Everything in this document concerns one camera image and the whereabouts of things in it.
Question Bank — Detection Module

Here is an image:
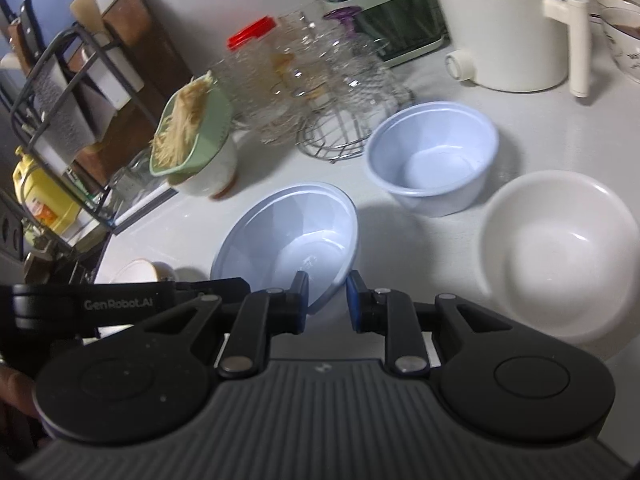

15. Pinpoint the white bowl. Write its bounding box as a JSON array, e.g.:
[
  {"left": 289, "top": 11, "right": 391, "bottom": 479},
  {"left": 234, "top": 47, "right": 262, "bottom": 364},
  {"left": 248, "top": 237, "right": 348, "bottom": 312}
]
[
  {"left": 167, "top": 136, "right": 238, "bottom": 197},
  {"left": 474, "top": 170, "right": 639, "bottom": 344}
]

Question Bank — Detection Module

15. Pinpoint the pale blue bowl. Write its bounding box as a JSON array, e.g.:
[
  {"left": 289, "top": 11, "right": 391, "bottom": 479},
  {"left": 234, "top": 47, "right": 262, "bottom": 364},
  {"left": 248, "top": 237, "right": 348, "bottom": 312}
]
[
  {"left": 209, "top": 182, "right": 359, "bottom": 315},
  {"left": 363, "top": 101, "right": 500, "bottom": 218}
]

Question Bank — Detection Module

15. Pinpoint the operator hand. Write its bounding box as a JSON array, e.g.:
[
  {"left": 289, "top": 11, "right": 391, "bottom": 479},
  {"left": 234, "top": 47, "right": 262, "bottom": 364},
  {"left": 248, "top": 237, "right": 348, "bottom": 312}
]
[{"left": 0, "top": 364, "right": 38, "bottom": 418}]

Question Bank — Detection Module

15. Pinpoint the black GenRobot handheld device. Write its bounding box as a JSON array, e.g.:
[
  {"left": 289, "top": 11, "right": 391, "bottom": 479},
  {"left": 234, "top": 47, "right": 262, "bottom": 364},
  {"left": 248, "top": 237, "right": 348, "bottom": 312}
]
[{"left": 1, "top": 278, "right": 250, "bottom": 342}]

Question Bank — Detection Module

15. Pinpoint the small white dish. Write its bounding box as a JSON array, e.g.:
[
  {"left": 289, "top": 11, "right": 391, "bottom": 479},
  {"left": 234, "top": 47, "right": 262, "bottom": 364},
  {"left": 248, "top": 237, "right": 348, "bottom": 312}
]
[{"left": 111, "top": 259, "right": 178, "bottom": 284}]

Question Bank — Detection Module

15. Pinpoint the yellow detergent bottle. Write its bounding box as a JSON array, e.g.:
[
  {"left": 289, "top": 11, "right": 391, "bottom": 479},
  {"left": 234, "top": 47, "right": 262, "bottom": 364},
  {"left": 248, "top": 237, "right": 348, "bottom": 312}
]
[{"left": 12, "top": 146, "right": 80, "bottom": 235}]

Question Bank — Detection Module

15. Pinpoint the white bowl under colander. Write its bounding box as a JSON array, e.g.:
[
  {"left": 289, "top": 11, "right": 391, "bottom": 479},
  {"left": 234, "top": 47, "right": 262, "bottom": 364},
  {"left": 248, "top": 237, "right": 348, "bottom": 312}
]
[{"left": 167, "top": 136, "right": 238, "bottom": 197}]

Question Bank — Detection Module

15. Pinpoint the green colander with noodles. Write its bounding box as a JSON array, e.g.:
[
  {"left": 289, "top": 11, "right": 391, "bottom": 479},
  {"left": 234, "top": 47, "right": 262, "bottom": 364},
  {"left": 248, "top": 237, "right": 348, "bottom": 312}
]
[{"left": 150, "top": 70, "right": 233, "bottom": 177}]

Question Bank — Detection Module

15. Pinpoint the black knife rack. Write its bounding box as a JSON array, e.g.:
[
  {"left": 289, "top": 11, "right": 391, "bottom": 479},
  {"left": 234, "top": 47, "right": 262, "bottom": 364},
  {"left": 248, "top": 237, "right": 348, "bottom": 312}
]
[{"left": 10, "top": 24, "right": 177, "bottom": 233}]

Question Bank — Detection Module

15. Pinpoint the wooden cutting board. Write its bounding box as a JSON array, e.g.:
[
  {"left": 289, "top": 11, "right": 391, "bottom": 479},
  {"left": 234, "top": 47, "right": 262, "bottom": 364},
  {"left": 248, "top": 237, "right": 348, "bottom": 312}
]
[{"left": 76, "top": 0, "right": 192, "bottom": 184}]

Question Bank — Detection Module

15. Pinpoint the red lid glass jar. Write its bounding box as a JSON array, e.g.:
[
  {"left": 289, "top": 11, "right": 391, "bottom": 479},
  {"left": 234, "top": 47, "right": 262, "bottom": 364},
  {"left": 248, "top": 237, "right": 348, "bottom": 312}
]
[{"left": 212, "top": 16, "right": 303, "bottom": 143}]

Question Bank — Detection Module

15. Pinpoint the white electric cooking pot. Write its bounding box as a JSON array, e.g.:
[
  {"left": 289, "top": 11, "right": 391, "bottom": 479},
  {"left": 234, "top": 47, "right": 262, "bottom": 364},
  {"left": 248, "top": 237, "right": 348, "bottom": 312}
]
[{"left": 438, "top": 0, "right": 592, "bottom": 99}]

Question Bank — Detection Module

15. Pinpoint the wooden spatula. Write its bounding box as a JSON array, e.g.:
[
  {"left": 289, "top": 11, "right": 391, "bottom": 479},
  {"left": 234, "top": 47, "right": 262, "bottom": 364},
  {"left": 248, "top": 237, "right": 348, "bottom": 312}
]
[{"left": 70, "top": 0, "right": 107, "bottom": 35}]

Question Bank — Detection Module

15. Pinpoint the patterned bowl with food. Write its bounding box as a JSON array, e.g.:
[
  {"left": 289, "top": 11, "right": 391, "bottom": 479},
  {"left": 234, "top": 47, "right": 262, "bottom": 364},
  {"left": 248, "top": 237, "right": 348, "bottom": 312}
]
[{"left": 598, "top": 0, "right": 640, "bottom": 82}]

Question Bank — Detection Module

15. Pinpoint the wire glass rack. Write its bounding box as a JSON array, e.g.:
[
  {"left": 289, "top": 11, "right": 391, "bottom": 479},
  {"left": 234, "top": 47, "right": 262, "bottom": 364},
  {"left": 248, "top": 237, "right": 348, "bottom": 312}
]
[{"left": 279, "top": 6, "right": 414, "bottom": 162}]

